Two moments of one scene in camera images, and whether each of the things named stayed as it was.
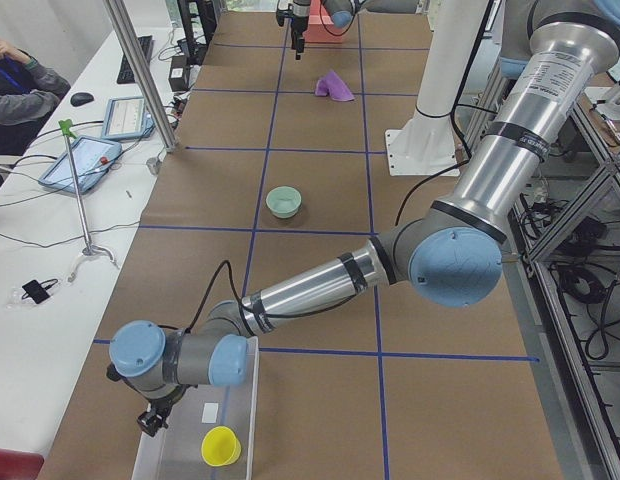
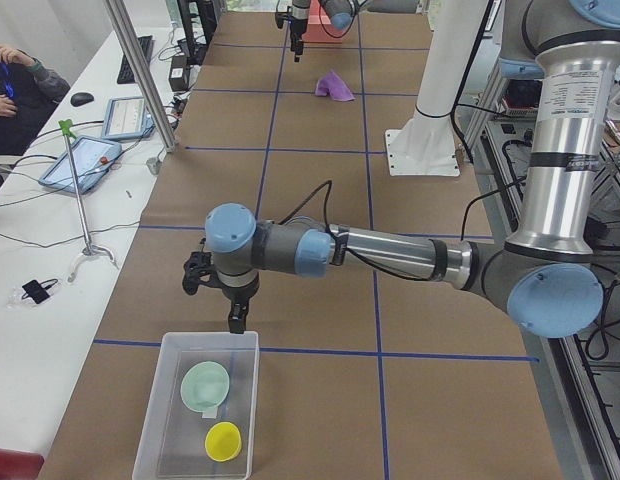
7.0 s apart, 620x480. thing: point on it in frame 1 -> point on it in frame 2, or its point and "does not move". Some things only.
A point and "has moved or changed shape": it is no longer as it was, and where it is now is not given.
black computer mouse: [81, 98] does not move
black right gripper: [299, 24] does not move
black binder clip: [38, 292] does not move
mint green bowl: [283, 201] -> [204, 386]
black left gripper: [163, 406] -> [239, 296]
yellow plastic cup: [220, 447] has moved or changed shape
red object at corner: [10, 464] does not move
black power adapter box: [179, 73] does not move
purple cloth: [332, 85] does not move
